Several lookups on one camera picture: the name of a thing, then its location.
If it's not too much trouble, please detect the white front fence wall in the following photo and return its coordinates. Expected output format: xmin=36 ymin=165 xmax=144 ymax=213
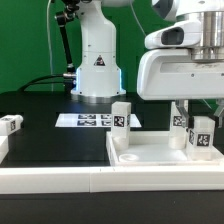
xmin=0 ymin=166 xmax=224 ymax=194

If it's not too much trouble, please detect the fiducial marker sheet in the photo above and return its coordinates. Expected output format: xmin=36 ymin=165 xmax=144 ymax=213
xmin=54 ymin=113 xmax=142 ymax=128

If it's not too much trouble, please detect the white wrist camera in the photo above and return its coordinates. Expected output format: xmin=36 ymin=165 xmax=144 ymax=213
xmin=145 ymin=20 xmax=202 ymax=50

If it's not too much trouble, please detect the white fence wall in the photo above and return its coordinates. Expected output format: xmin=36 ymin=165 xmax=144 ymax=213
xmin=0 ymin=136 xmax=9 ymax=164
xmin=0 ymin=166 xmax=224 ymax=194

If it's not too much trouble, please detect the black cable bundle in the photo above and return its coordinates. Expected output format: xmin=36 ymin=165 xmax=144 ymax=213
xmin=18 ymin=73 xmax=77 ymax=92

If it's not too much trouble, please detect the white square table top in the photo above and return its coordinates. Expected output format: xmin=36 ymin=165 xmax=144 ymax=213
xmin=106 ymin=131 xmax=224 ymax=166

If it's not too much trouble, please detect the white hanging cable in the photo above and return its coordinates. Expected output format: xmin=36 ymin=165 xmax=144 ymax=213
xmin=46 ymin=0 xmax=56 ymax=92

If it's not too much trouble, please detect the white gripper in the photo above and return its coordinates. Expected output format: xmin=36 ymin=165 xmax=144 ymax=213
xmin=137 ymin=49 xmax=224 ymax=128

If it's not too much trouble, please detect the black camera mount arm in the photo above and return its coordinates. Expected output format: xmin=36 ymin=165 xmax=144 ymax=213
xmin=55 ymin=0 xmax=80 ymax=77

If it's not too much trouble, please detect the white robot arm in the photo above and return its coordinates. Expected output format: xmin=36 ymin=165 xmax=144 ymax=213
xmin=72 ymin=0 xmax=224 ymax=127

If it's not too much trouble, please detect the white left fence wall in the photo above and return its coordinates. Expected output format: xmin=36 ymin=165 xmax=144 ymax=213
xmin=0 ymin=136 xmax=9 ymax=164

